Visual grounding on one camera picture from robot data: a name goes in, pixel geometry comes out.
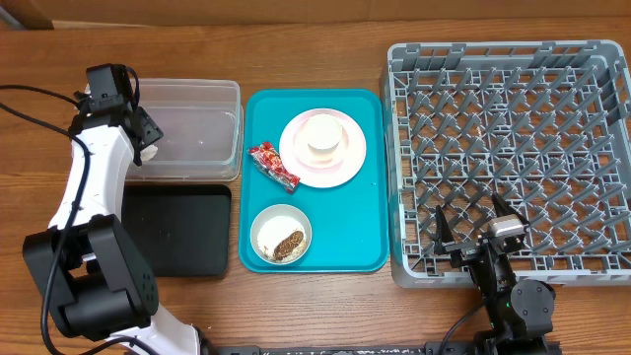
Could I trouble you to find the brown food scrap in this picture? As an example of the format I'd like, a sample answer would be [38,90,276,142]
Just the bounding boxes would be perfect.
[273,230,304,261]

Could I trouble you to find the white pink plate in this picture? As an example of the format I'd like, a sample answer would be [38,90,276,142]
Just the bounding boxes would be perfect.
[279,108,367,188]

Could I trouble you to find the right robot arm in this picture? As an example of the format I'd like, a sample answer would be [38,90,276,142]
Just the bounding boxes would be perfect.
[434,193,556,354]

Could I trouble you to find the cardboard backdrop wall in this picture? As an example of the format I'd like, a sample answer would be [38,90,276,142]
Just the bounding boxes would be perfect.
[0,0,631,32]

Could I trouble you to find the red snack wrapper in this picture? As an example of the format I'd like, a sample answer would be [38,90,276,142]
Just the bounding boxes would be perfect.
[247,141,300,193]

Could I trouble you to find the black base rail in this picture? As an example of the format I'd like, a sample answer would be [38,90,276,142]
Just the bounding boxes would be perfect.
[214,341,563,355]

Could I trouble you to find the clear plastic storage bin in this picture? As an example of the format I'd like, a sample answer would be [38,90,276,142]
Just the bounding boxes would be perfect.
[126,78,243,181]

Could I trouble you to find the white napkin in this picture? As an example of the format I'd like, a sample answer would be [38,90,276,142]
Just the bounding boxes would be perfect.
[140,145,158,162]

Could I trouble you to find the grey bowl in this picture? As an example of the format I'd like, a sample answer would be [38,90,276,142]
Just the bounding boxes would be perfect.
[250,204,313,266]

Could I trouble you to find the white cup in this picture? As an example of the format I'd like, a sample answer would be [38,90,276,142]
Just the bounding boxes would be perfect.
[304,113,342,152]

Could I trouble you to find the black plastic tray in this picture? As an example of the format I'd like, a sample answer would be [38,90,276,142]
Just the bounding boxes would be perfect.
[122,184,232,278]

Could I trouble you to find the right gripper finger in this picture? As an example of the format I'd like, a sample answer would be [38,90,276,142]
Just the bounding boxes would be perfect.
[491,192,528,226]
[434,205,455,246]

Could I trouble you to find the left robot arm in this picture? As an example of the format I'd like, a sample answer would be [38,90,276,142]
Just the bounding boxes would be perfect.
[23,64,213,354]

